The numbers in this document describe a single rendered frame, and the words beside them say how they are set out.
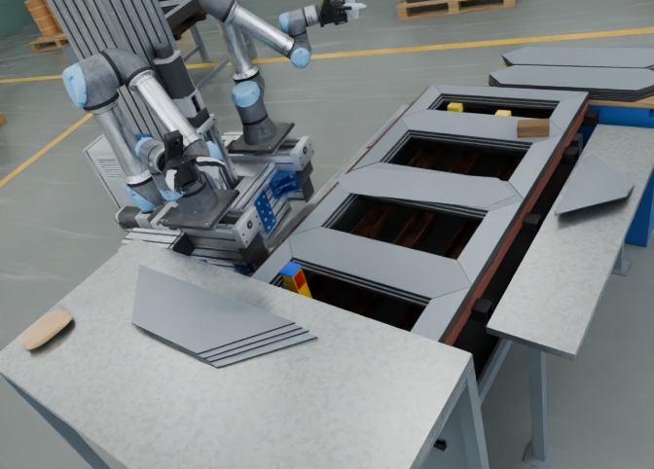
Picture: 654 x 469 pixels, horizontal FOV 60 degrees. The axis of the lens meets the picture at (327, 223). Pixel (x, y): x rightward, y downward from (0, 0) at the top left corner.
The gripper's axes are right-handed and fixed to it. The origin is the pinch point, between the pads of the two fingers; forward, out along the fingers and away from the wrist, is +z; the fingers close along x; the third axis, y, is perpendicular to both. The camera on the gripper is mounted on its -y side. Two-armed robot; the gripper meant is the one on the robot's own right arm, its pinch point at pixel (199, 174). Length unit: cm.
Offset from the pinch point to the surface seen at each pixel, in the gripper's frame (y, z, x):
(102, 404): 47, 2, 44
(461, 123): 43, -25, -133
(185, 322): 40.9, -2.1, 16.1
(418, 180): 48, -13, -92
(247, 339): 40.3, 17.9, 7.6
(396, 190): 49, -16, -82
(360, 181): 50, -34, -79
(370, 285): 57, 11, -41
